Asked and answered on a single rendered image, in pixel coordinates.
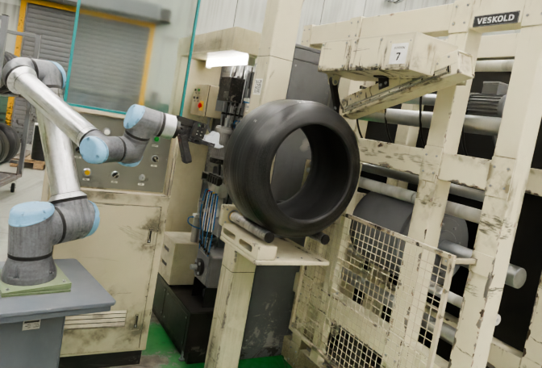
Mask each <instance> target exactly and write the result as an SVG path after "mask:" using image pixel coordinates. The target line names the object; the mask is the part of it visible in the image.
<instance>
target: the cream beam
mask: <svg viewBox="0 0 542 368"><path fill-rule="evenodd" d="M400 43H409V45H408V50H407V55H406V62H405V64H389V59H390V52H391V48H392V44H400ZM458 48H459V47H458V46H456V45H454V44H450V43H448V42H445V41H443V40H438V39H437V38H434V37H431V36H428V35H425V34H423V33H420V32H417V31H411V32H403V33H396V34H389V35H381V36H367V37H360V38H352V39H344V40H330V41H324V42H323V45H322V49H321V54H320V58H319V67H318V71H319V72H322V73H335V74H339V75H342V77H343V78H347V79H349V80H353V81H362V82H378V78H377V77H374V76H373V75H384V76H386V77H388V78H391V77H432V74H433V73H434V71H435V67H436V59H437V58H438V57H441V56H444V55H446V54H448V53H450V52H454V51H456V50H458Z"/></svg>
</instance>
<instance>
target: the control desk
mask: <svg viewBox="0 0 542 368"><path fill-rule="evenodd" d="M71 107H72V108H73V109H74V110H75V111H76V112H77V113H79V114H80V115H81V116H82V117H84V118H85V119H86V120H87V121H88V122H90V123H91V124H92V125H93V126H95V127H96V128H97V129H98V130H100V131H101V132H102V133H104V134H105V135H106V136H123V133H124V132H125V130H126V128H125V127H124V126H123V122H124V119H125V117H126V115H123V114H117V113H112V112H107V111H98V110H92V109H87V108H82V107H73V106H71ZM71 141H72V140H71ZM178 145H179V143H178V139H177V137H176V138H175V139H174V138H171V139H170V140H167V139H164V138H161V137H158V136H151V137H150V139H149V142H148V145H147V147H146V149H145V151H144V155H143V158H142V160H141V161H140V163H139V164H138V165H137V166H134V167H130V166H124V165H120V164H119V163H118V162H108V163H102V164H91V163H88V162H86V161H85V160H84V159H83V158H82V156H81V154H80V148H79V146H78V145H76V144H75V143H74V142H73V141H72V146H73V154H74V158H75V162H76V167H77V175H78V179H79V183H80V188H81V191H82V192H83V193H85V194H87V199H88V200H89V201H92V203H95V204H96V206H97V207H98V210H99V214H100V215H99V217H100V222H99V225H98V229H97V230H96V232H94V234H92V235H91V236H87V237H85V238H83V239H78V240H72V241H68V242H65V243H61V244H58V245H53V246H52V257H53V259H67V258H74V259H77V260H78V261H79V262H80V263H81V264H82V265H83V266H84V267H85V268H86V269H87V270H88V272H89V273H90V274H91V275H92V276H93V277H94V278H95V279H96V280H97V281H98V282H99V283H100V284H101V285H102V286H103V288H104V289H105V290H106V291H107V292H108V293H109V294H110V295H111V296H112V297H113V298H114V299H115V300H116V304H115V305H114V306H111V308H110V311H109V312H96V313H90V314H82V315H75V316H66V317H65V326H64V332H63V338H62V344H61V350H60V360H59V366H58V368H106V367H114V366H129V365H138V364H140V359H141V354H142V350H145V349H146V344H147V338H148V329H149V324H150V319H151V313H152V304H153V299H154V294H155V288H156V279H157V274H158V269H159V263H160V258H161V249H162V244H163V238H164V233H165V224H166V219H167V214H168V208H169V199H170V197H169V196H170V195H171V190H172V184H173V175H174V170H175V165H176V160H177V150H178ZM51 196H52V195H51V190H50V185H49V181H48V173H47V169H46V166H45V172H44V184H43V189H42V195H41V201H40V202H47V201H48V200H49V199H50V198H51Z"/></svg>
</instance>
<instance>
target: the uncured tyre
mask: <svg viewBox="0 0 542 368"><path fill-rule="evenodd" d="M296 101H302V100H292V99H279V100H274V101H271V102H267V103H265V104H263V105H261V106H259V107H257V108H255V109H254V110H252V111H251V112H249V113H248V114H247V115H246V116H245V117H243V118H242V120H241V121H240V122H239V123H238V125H237V126H236V128H235V129H234V131H233V133H232V134H231V136H230V139H229V141H228V142H227V147H226V150H225V153H224V159H223V177H224V181H225V185H226V188H227V192H228V194H229V196H230V198H231V200H232V202H233V203H234V205H235V206H236V208H237V209H238V210H239V211H240V213H242V214H243V215H244V216H245V217H246V218H248V219H249V220H251V221H252V222H254V223H256V224H258V225H260V226H261V227H263V228H265V229H267V230H269V231H270V232H272V233H274V234H277V235H279V236H285V237H305V236H311V235H314V234H316V233H318V232H321V231H322V230H324V229H326V228H328V227H329V226H330V225H332V224H333V223H334V222H335V221H336V220H337V219H338V218H339V217H340V216H341V215H342V214H343V213H344V211H345V209H346V208H347V206H348V205H349V204H350V202H351V200H352V197H353V195H354V193H355V190H356V186H357V183H358V179H359V175H360V167H361V159H360V151H359V147H358V143H357V140H356V137H355V135H354V133H353V130H352V129H351V127H350V126H349V124H348V122H347V121H346V120H345V119H344V118H343V117H342V116H341V115H340V114H339V113H338V112H336V111H334V110H333V109H331V108H330V107H328V106H326V105H323V104H322V103H319V102H312V101H305V102H302V103H298V102H296ZM254 119H258V120H257V121H256V122H255V123H252V121H253V120H254ZM299 128H301V129H302V131H303V132H304V134H305V135H306V138H307V139H308V141H309V144H310V147H311V168H310V172H309V174H308V177H307V179H306V181H305V183H304V184H303V186H302V188H301V189H300V190H299V191H298V192H297V193H296V194H295V195H294V196H293V197H291V198H290V199H287V200H286V201H284V202H281V203H276V202H275V200H274V197H273V194H272V191H271V185H270V171H271V166H272V163H273V159H274V156H275V154H276V152H277V150H278V148H279V147H280V145H281V143H282V142H283V141H284V140H285V138H286V137H287V136H288V135H290V134H291V133H292V132H294V131H296V130H297V129H299Z"/></svg>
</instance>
